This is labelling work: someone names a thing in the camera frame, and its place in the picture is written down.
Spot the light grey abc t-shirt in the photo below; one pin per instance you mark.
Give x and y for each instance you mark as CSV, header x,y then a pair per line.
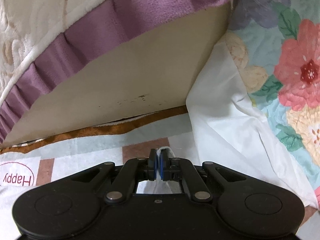
x,y
158,186

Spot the colourful floral quilt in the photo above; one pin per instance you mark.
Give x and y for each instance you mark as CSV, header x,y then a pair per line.
x,y
254,107

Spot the white red bear quilt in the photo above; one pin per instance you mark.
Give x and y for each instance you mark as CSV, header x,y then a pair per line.
x,y
44,42

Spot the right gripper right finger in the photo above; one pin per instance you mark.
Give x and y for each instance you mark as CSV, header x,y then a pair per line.
x,y
185,173

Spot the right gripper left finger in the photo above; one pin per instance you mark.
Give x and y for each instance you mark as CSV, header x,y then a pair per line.
x,y
125,179

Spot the checkered bed sheet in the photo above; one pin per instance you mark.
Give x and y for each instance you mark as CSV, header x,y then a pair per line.
x,y
55,157

